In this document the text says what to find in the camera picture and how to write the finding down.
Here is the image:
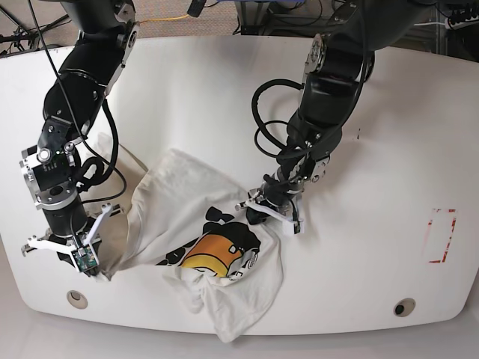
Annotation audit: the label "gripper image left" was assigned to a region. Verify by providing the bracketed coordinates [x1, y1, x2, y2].
[43, 201, 102, 277]

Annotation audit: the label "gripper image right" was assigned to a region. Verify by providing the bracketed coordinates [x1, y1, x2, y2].
[245, 175, 303, 225]

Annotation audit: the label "white T-shirt with LeRobot print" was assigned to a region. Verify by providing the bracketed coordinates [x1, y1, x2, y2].
[93, 148, 283, 343]

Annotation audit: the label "red tape rectangle marker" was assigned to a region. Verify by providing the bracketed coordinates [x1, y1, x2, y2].
[423, 209, 458, 264]

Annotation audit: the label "white power strip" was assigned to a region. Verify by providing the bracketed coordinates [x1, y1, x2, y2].
[445, 1, 478, 30]

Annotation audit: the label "left table cable grommet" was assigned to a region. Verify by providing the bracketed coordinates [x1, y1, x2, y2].
[67, 290, 88, 310]

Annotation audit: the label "table cable grommet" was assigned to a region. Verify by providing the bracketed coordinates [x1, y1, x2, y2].
[393, 298, 416, 317]
[67, 290, 88, 310]

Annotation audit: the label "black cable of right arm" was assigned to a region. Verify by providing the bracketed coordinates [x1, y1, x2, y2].
[28, 0, 128, 205]

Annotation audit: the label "right table cable grommet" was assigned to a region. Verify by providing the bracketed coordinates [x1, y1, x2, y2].
[393, 298, 416, 317]

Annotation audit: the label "yellow cable on floor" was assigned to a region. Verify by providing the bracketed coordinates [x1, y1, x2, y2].
[140, 13, 190, 24]

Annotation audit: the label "black tripod and cables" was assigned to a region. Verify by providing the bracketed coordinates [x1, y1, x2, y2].
[0, 0, 76, 57]

